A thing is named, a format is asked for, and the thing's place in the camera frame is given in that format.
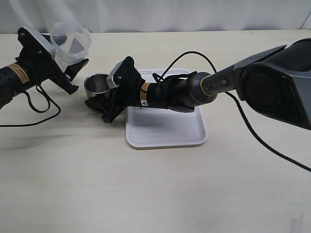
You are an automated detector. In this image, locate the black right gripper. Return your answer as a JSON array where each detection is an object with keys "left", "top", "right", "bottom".
[{"left": 85, "top": 56, "right": 145, "bottom": 123}]

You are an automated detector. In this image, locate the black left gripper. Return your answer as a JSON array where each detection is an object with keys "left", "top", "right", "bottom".
[{"left": 16, "top": 27, "right": 88, "bottom": 95}]

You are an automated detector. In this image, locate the clear plastic measuring jug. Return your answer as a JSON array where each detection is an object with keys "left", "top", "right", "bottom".
[{"left": 50, "top": 21, "right": 91, "bottom": 72}]

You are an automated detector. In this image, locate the stainless steel cup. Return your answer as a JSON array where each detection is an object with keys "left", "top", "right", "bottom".
[{"left": 84, "top": 73, "right": 110, "bottom": 99}]

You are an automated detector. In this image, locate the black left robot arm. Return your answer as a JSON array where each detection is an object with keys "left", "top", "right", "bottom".
[{"left": 0, "top": 27, "right": 89, "bottom": 107}]

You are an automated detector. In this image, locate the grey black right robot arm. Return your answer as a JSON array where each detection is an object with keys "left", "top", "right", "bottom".
[{"left": 86, "top": 38, "right": 311, "bottom": 129}]

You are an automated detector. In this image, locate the white rectangular plastic tray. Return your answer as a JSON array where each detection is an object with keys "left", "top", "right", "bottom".
[{"left": 125, "top": 68, "right": 209, "bottom": 150}]

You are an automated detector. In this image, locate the white backdrop curtain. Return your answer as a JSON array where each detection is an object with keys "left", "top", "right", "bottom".
[{"left": 0, "top": 0, "right": 311, "bottom": 33}]

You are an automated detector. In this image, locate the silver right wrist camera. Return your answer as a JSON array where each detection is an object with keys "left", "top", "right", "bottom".
[{"left": 106, "top": 60, "right": 123, "bottom": 89}]

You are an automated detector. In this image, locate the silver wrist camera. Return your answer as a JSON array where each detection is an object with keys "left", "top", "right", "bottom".
[
  {"left": 106, "top": 60, "right": 123, "bottom": 89},
  {"left": 22, "top": 27, "right": 55, "bottom": 60}
]

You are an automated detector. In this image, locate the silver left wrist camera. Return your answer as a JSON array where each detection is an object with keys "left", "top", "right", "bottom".
[{"left": 22, "top": 27, "right": 55, "bottom": 60}]

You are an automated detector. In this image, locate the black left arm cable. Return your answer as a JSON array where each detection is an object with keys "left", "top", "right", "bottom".
[{"left": 0, "top": 84, "right": 61, "bottom": 128}]

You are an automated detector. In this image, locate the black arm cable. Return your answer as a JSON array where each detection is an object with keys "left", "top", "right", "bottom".
[
  {"left": 152, "top": 50, "right": 311, "bottom": 172},
  {"left": 0, "top": 84, "right": 61, "bottom": 128}
]

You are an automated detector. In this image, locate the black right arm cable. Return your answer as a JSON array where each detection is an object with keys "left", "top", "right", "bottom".
[{"left": 152, "top": 50, "right": 311, "bottom": 172}]

